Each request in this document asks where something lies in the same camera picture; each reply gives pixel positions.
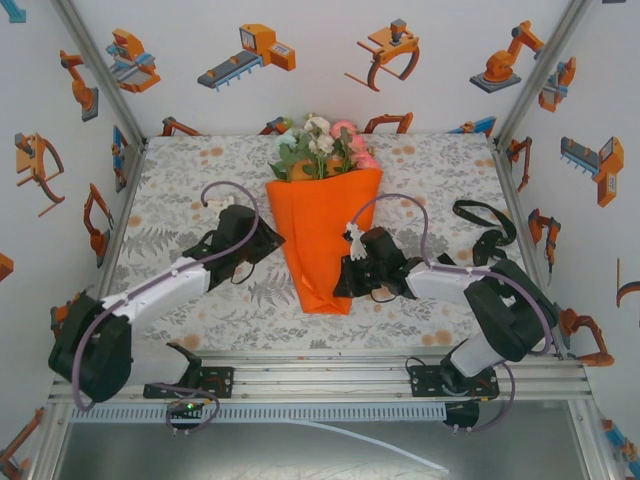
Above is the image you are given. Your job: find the orange wrapping paper sheet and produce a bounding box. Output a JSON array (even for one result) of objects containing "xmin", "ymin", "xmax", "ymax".
[{"xmin": 264, "ymin": 168, "xmax": 385, "ymax": 316}]

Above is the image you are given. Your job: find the black printed ribbon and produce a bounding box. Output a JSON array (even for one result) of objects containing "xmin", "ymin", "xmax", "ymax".
[{"xmin": 437, "ymin": 198, "xmax": 519, "ymax": 269}]

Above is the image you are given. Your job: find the artificial flower bunch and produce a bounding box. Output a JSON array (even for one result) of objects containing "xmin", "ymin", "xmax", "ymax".
[{"xmin": 268, "ymin": 113, "xmax": 379, "ymax": 182}]

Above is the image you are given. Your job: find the floral patterned tablecloth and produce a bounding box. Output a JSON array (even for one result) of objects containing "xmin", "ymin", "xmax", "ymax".
[{"xmin": 107, "ymin": 132, "xmax": 554, "ymax": 351}]

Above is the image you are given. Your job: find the small black electronics box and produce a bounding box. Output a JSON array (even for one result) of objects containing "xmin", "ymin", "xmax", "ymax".
[
  {"xmin": 442, "ymin": 399, "xmax": 481, "ymax": 436},
  {"xmin": 166, "ymin": 399, "xmax": 206, "ymax": 436}
]

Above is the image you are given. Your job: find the white plastic strip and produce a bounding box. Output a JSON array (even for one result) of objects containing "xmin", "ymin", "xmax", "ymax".
[{"xmin": 294, "ymin": 419, "xmax": 450, "ymax": 474}]

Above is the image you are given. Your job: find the aluminium frame rail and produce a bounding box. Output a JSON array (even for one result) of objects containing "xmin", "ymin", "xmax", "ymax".
[{"xmin": 47, "ymin": 349, "xmax": 594, "ymax": 404}]

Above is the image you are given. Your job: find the aluminium table side rail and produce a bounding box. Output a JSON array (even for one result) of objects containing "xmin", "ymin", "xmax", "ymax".
[
  {"xmin": 97, "ymin": 138, "xmax": 149, "ymax": 301},
  {"xmin": 492, "ymin": 137, "xmax": 566, "ymax": 359}
]

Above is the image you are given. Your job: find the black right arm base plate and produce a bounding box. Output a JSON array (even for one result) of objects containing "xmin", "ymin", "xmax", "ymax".
[{"xmin": 409, "ymin": 364, "xmax": 501, "ymax": 401}]

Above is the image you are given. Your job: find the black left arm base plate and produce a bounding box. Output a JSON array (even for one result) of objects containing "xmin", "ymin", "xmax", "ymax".
[{"xmin": 143, "ymin": 367, "xmax": 236, "ymax": 400}]

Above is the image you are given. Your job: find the white slotted cable duct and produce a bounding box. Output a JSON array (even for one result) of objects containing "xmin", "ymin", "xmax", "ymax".
[{"xmin": 69, "ymin": 403, "xmax": 446, "ymax": 424}]

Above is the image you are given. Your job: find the aluminium frame post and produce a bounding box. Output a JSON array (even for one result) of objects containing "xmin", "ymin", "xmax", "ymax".
[
  {"xmin": 49, "ymin": 0, "xmax": 149, "ymax": 146},
  {"xmin": 492, "ymin": 0, "xmax": 596, "ymax": 146}
]

